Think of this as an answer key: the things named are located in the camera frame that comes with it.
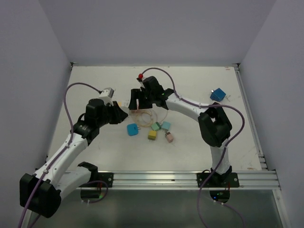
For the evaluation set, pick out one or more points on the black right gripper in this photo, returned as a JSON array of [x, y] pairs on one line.
[[136, 94]]

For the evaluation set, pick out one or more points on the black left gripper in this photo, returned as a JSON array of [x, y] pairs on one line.
[[119, 114]]

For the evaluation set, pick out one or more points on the bright blue plug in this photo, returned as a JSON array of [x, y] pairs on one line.
[[133, 129]]

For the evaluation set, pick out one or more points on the green plug adapter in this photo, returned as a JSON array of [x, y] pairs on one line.
[[156, 126]]

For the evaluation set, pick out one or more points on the light teal plug adapter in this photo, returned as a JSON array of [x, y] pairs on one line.
[[166, 126]]

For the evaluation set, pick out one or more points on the yellow olive plug adapter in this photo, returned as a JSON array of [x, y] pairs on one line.
[[152, 135]]

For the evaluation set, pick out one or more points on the pink brown plug adapter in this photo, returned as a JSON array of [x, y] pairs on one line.
[[169, 137]]

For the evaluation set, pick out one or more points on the dark blue cube socket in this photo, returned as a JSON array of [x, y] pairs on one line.
[[217, 95]]

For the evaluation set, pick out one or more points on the white charger block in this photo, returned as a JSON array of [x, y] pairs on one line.
[[126, 103]]

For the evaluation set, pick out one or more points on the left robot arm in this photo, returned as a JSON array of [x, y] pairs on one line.
[[43, 191]]

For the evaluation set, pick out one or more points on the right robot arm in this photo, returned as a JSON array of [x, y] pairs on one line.
[[213, 122]]

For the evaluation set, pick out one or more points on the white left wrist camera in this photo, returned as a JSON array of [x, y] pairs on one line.
[[106, 95]]

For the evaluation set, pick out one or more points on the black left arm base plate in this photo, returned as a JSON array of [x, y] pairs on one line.
[[100, 180]]

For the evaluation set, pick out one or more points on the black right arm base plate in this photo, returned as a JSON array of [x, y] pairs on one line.
[[228, 179]]

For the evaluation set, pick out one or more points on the aluminium right side rail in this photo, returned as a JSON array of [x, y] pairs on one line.
[[260, 153]]

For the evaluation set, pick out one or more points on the aluminium table front rail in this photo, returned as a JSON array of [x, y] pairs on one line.
[[167, 180]]

